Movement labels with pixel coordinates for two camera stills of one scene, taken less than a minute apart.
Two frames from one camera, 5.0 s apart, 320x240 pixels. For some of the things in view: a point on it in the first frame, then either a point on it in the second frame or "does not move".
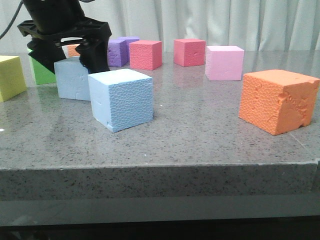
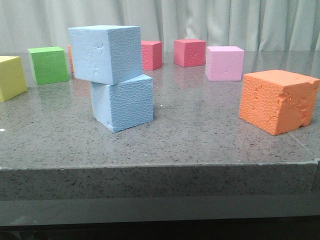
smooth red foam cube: x=189 y=52 does not move
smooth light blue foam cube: x=71 y=79 → x=106 y=54
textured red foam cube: x=145 y=54 does not move
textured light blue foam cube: x=121 y=99 does not move
